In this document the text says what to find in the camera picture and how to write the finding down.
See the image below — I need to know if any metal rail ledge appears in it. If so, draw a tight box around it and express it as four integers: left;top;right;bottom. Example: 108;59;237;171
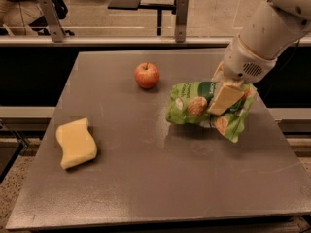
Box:
0;36;232;48

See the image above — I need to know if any left metal bracket post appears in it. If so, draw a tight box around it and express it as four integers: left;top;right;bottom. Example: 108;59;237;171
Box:
38;0;65;43

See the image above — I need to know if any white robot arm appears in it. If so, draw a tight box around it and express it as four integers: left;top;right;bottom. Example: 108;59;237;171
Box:
208;0;311;116

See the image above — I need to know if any yellow sponge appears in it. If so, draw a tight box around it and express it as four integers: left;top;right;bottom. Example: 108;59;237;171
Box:
55;117;97;170

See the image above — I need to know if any middle metal bracket post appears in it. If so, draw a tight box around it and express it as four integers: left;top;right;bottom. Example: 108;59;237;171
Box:
175;0;189;43

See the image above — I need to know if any red apple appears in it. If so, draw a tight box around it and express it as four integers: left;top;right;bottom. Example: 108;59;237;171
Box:
134;62;160;89

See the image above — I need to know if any seated person in background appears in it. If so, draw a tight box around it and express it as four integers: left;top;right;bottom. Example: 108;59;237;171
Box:
0;0;44;36

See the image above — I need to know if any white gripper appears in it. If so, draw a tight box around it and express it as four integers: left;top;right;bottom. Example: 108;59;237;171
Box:
208;36;278;116

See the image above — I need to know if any green rice chip bag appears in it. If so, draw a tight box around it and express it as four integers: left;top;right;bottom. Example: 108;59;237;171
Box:
165;82;257;143

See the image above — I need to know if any metal bracket post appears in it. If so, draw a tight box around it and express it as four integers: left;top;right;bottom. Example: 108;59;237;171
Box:
38;0;65;43
175;0;189;43

